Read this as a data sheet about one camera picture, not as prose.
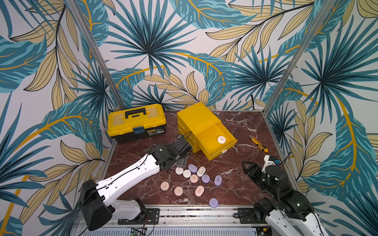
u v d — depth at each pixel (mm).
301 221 458
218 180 836
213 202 764
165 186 815
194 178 850
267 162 647
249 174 638
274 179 503
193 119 858
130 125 886
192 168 879
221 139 837
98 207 368
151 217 732
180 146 558
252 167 635
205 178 843
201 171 862
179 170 875
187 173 858
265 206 660
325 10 695
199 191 798
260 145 997
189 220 733
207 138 827
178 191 799
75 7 675
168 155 526
